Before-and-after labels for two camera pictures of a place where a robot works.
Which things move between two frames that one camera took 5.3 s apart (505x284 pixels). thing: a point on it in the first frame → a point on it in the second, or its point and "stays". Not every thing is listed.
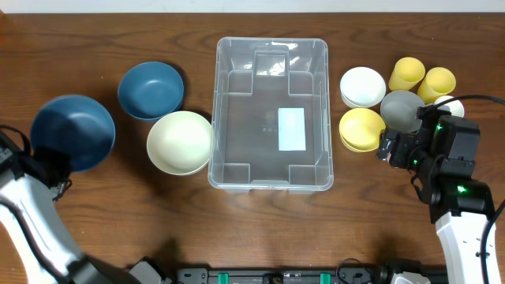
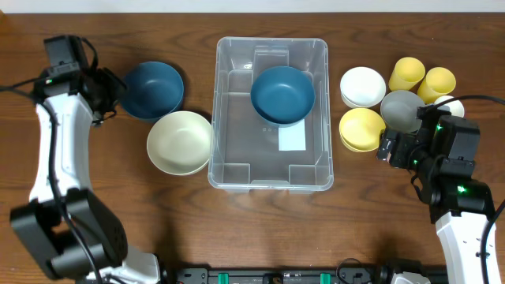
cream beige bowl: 179,143 stays
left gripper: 61,156 → 117,85
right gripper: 406,140 stays
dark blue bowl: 151,90 stays
